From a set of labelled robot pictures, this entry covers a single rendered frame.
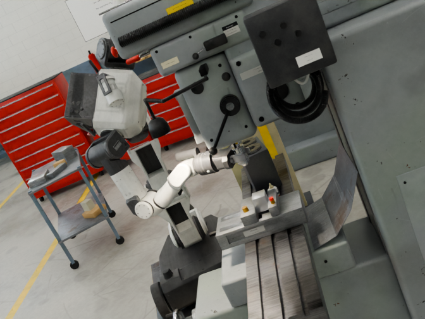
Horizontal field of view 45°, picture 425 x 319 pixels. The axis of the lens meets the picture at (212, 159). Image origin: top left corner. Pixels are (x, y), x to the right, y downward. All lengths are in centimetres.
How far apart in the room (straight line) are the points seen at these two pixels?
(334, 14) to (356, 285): 99
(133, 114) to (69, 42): 933
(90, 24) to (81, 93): 907
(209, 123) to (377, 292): 90
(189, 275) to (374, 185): 121
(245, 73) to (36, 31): 1005
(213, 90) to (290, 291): 70
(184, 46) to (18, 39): 1017
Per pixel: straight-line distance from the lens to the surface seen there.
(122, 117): 212
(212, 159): 194
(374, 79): 166
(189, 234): 277
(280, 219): 195
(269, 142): 374
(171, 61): 172
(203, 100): 176
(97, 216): 490
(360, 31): 163
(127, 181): 211
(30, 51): 1174
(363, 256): 204
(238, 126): 178
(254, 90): 173
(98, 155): 211
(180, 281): 265
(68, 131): 705
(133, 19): 170
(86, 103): 218
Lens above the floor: 189
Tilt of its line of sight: 19 degrees down
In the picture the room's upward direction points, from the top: 25 degrees counter-clockwise
